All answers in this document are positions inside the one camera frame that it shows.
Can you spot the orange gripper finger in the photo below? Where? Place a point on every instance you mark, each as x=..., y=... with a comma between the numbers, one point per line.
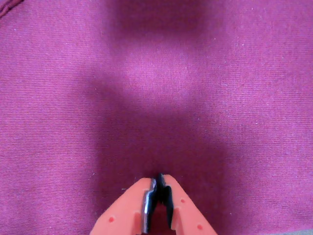
x=124, y=213
x=188, y=213

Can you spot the dark red cloth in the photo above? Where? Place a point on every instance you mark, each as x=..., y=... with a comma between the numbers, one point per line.
x=156, y=93

